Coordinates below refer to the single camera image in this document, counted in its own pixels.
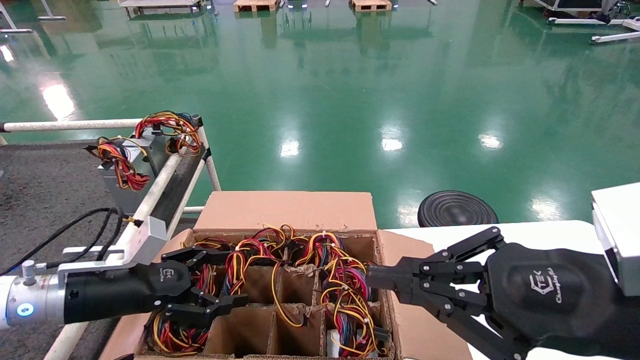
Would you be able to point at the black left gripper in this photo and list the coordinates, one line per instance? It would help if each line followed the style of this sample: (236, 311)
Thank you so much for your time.
(125, 292)

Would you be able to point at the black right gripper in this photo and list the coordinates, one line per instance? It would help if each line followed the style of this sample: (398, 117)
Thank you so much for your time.
(550, 295)

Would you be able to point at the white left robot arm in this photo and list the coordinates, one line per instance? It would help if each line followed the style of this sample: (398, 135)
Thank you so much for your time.
(35, 305)

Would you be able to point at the cardboard box with dividers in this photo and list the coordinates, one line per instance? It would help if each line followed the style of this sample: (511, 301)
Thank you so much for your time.
(285, 210)

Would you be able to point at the white box at right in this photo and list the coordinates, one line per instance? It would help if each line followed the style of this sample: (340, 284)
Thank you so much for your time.
(620, 235)

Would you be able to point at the black ribbed round disc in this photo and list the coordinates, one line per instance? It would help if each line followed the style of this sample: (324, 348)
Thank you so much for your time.
(457, 209)

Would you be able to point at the black foam-topped work table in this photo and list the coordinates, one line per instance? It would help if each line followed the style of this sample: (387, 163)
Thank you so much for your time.
(160, 185)

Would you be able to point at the white flat platform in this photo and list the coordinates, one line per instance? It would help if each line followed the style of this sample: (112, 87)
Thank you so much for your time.
(550, 232)

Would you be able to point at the dark grey foam mat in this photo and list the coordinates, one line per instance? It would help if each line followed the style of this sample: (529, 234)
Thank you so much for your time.
(40, 190)

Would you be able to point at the wooden pallet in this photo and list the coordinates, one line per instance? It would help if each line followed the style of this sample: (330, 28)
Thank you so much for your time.
(371, 5)
(256, 5)

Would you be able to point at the grey low platform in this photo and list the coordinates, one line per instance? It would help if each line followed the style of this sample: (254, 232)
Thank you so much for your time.
(160, 4)

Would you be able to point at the white stand base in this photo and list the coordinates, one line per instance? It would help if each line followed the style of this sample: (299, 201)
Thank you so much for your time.
(615, 36)

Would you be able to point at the white stand legs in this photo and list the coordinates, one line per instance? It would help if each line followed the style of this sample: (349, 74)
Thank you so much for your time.
(15, 30)

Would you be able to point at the grey left wrist camera bracket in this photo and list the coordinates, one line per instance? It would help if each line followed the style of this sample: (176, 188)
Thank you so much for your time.
(147, 240)

